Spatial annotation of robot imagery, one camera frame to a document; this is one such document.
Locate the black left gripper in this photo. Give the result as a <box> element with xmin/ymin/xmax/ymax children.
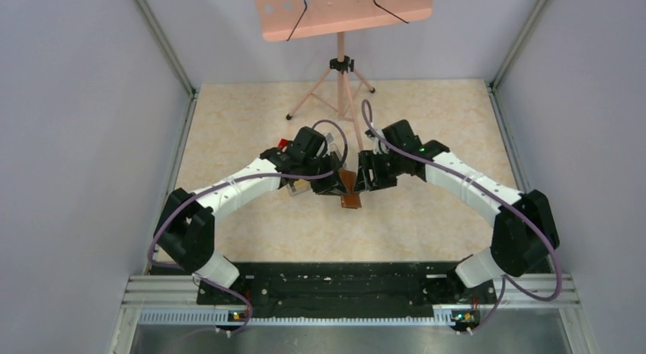
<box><xmin>302</xmin><ymin>151</ymin><xmax>348</xmax><ymax>196</ymax></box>

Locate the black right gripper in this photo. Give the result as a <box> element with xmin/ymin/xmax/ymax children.
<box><xmin>353</xmin><ymin>149</ymin><xmax>405</xmax><ymax>193</ymax></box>

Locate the brown leather card holder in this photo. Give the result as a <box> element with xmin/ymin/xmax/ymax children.
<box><xmin>340</xmin><ymin>169</ymin><xmax>362</xmax><ymax>209</ymax></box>

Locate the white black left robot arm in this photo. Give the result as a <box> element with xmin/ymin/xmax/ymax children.
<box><xmin>152</xmin><ymin>126</ymin><xmax>349</xmax><ymax>304</ymax></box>

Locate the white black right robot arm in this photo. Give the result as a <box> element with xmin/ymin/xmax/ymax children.
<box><xmin>354</xmin><ymin>120</ymin><xmax>560</xmax><ymax>302</ymax></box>

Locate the clear acrylic card box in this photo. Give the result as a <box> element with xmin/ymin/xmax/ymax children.
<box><xmin>286</xmin><ymin>179</ymin><xmax>311</xmax><ymax>197</ymax></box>

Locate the pink music stand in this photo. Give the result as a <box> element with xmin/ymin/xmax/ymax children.
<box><xmin>254</xmin><ymin>0</ymin><xmax>434</xmax><ymax>129</ymax></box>

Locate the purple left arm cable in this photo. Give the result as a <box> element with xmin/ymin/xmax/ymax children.
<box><xmin>147</xmin><ymin>119</ymin><xmax>349</xmax><ymax>337</ymax></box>

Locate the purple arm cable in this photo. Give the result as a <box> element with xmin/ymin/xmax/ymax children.
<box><xmin>147</xmin><ymin>119</ymin><xmax>349</xmax><ymax>337</ymax></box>
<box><xmin>361</xmin><ymin>99</ymin><xmax>563</xmax><ymax>336</ymax></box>

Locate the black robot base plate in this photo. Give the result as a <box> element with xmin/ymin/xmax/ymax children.
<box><xmin>149</xmin><ymin>261</ymin><xmax>549</xmax><ymax>323</ymax></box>

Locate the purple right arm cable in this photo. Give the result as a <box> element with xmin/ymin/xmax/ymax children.
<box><xmin>361</xmin><ymin>99</ymin><xmax>563</xmax><ymax>336</ymax></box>

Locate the aluminium frame rail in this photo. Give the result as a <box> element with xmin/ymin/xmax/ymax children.
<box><xmin>122</xmin><ymin>275</ymin><xmax>580</xmax><ymax>327</ymax></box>

